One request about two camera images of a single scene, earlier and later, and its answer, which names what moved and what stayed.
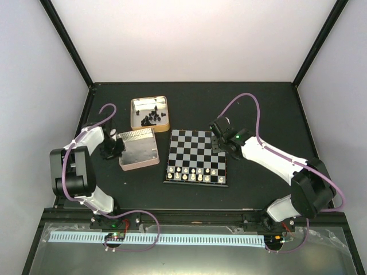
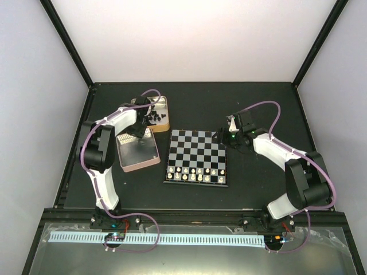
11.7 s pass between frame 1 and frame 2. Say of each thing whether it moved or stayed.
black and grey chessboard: stayed
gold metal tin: stayed
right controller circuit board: stayed
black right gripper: moved
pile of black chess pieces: stayed
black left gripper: moved
